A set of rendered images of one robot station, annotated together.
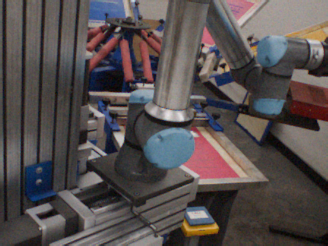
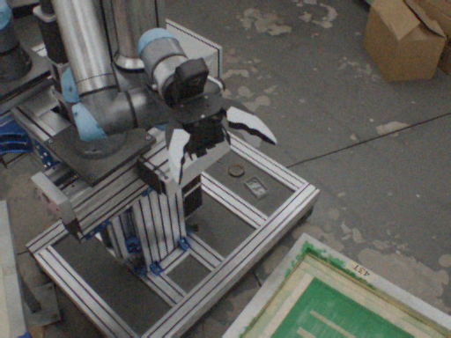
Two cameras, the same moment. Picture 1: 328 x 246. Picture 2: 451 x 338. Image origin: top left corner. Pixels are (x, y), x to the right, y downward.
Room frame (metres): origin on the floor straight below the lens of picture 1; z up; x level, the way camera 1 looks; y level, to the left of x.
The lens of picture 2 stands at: (2.30, 0.79, 2.16)
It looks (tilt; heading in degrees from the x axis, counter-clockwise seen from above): 47 degrees down; 181
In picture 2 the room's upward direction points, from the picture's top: straight up
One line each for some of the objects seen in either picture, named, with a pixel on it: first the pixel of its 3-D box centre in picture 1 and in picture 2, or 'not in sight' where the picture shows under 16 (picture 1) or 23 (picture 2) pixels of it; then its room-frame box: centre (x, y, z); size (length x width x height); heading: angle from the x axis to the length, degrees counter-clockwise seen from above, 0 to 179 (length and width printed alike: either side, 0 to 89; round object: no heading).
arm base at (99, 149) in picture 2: not in sight; (95, 126); (1.40, 0.44, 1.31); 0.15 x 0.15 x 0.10
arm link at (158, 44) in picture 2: not in sight; (163, 59); (1.58, 0.67, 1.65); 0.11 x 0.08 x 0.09; 24
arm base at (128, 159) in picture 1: (143, 153); (5, 55); (1.07, 0.07, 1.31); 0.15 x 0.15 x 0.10
